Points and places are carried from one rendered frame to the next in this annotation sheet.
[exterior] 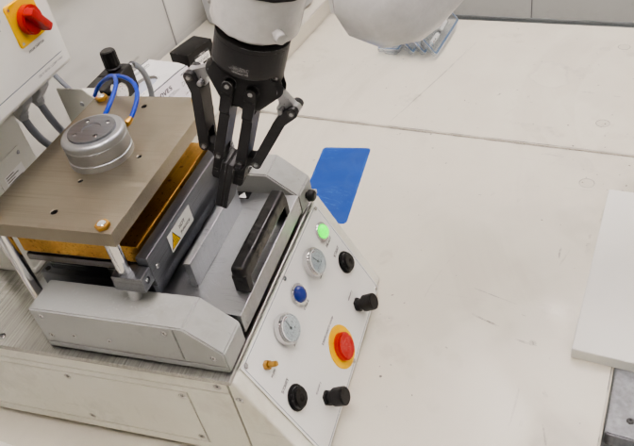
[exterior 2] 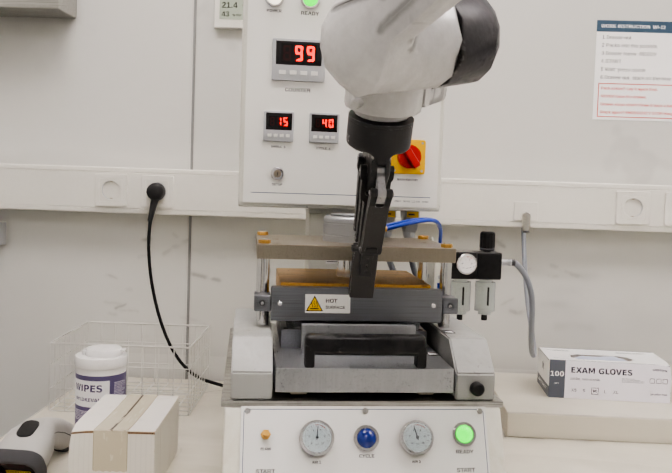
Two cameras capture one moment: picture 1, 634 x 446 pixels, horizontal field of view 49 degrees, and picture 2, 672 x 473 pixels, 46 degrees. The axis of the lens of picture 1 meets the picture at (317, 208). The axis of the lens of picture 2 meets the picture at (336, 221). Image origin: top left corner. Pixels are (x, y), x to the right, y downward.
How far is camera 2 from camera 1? 0.82 m
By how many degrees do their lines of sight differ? 65
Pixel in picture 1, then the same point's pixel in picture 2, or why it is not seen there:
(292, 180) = (470, 361)
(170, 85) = (631, 369)
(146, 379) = not seen: hidden behind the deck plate
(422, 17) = (342, 52)
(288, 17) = not seen: hidden behind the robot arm
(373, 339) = not seen: outside the picture
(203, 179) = (386, 294)
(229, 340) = (248, 372)
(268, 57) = (360, 127)
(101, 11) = (642, 292)
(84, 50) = (599, 314)
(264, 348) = (279, 424)
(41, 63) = (403, 194)
